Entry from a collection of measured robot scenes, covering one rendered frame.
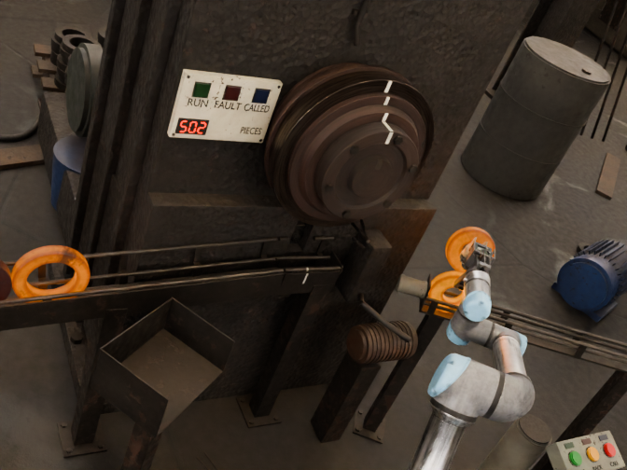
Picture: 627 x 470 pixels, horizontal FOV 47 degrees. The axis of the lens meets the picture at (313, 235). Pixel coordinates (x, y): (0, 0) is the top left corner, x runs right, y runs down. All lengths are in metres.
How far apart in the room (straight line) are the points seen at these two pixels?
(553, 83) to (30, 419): 3.33
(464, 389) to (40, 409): 1.39
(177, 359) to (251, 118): 0.65
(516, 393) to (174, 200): 0.98
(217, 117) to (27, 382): 1.18
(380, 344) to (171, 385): 0.77
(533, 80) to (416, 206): 2.31
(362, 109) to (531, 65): 2.82
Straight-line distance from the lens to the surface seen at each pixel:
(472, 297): 2.04
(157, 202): 1.92
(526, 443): 2.36
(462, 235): 2.31
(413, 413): 2.94
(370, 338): 2.31
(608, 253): 4.02
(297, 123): 1.77
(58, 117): 3.40
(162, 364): 1.88
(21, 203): 3.27
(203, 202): 1.97
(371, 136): 1.78
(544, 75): 4.50
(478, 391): 1.74
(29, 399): 2.53
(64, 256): 1.85
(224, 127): 1.87
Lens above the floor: 1.98
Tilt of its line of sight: 34 degrees down
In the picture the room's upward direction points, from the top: 23 degrees clockwise
